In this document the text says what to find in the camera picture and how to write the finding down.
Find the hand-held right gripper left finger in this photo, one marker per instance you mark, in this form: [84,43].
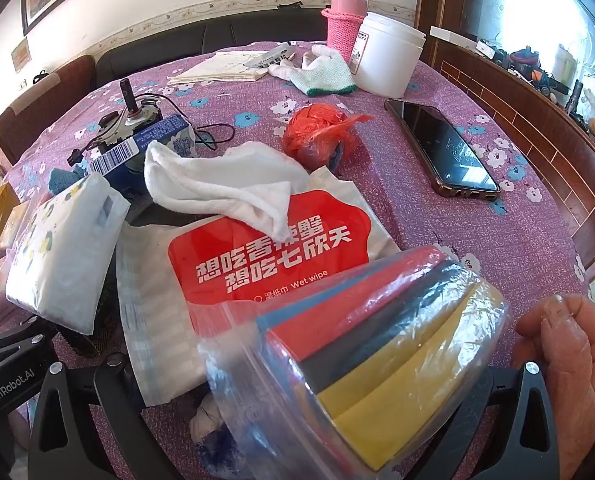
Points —
[117,385]

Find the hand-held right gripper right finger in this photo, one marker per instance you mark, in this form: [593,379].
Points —
[527,410]

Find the blue white plastic bag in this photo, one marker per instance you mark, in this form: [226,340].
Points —
[217,430]

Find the floral print tissue pack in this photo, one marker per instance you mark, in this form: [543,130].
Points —
[62,260]

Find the bag of coloured sponges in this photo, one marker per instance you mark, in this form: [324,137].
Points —
[377,350]

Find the wet wipes pack red label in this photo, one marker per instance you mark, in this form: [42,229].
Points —
[257,270]

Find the blue towel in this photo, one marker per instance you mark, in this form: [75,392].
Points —
[65,180]

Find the white towel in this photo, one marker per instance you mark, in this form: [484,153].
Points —
[217,185]

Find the blue and red toy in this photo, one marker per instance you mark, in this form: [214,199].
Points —
[312,130]

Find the person's right hand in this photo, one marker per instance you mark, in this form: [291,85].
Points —
[587,375]

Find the purple floral tablecloth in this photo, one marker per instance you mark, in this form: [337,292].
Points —
[477,240]

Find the blue carton with barcode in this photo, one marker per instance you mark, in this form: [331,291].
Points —
[147,142]

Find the brown armchair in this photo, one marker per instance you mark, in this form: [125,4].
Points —
[42,105]

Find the black round cup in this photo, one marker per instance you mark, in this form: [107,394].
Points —
[127,120]

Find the black smartphone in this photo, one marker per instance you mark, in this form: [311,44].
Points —
[445,150]

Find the wooden cabinet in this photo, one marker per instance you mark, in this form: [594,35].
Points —
[542,125]

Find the black sofa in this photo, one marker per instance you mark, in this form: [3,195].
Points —
[177,40]

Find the white glove green cuff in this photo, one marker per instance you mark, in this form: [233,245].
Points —
[327,72]

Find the white plastic jar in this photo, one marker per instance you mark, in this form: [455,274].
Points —
[387,55]

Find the pink thermos bottle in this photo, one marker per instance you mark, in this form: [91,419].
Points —
[342,20]

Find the small wall plaque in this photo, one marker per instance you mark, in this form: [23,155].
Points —
[20,56]

